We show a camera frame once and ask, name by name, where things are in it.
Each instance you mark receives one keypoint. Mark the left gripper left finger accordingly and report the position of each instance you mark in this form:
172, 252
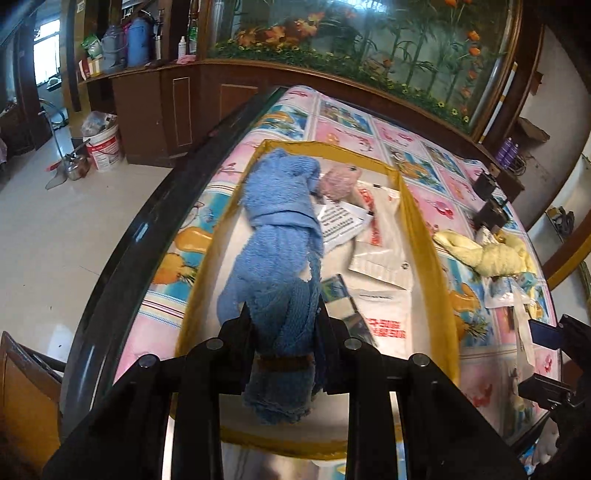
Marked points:
123, 437

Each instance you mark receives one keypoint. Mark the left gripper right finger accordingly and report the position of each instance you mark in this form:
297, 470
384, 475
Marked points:
445, 436

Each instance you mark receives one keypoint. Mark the white printed blue packet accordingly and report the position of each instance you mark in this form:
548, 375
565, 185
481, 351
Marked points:
504, 292

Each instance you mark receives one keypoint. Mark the white plastic bucket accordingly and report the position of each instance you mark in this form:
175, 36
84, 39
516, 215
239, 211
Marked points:
104, 149

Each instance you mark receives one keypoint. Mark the dark jar with cork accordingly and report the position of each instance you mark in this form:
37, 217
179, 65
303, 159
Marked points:
486, 183

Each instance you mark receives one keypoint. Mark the white pouch red lettering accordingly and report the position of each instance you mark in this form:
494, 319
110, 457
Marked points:
378, 252

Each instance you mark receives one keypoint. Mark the white desiccant packet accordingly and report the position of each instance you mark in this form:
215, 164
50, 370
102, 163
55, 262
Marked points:
341, 222

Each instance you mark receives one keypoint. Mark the blue water jug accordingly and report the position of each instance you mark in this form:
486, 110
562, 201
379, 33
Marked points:
139, 38

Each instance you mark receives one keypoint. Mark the yellow terry towel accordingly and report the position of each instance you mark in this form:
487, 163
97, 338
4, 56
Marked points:
508, 257

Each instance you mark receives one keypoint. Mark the dark wooden cabinet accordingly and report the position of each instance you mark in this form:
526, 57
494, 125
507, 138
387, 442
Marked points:
176, 99

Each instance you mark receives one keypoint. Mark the large blue terry towel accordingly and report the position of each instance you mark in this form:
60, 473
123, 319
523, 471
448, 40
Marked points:
277, 274

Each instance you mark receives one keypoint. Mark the small blue cloth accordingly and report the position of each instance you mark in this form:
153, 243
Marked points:
283, 380

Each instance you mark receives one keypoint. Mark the metal kettle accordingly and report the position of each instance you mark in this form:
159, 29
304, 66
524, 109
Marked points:
76, 166

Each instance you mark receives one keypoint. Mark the colourful cartoon tablecloth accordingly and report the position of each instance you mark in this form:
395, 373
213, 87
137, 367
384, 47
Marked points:
399, 323

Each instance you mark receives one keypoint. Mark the grey water jug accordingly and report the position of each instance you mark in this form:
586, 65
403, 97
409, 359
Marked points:
114, 49

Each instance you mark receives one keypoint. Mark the clear zip bag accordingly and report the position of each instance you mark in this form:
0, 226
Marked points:
524, 341

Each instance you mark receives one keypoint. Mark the purple spray bottle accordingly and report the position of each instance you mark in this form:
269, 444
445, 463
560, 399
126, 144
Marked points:
503, 151
510, 155

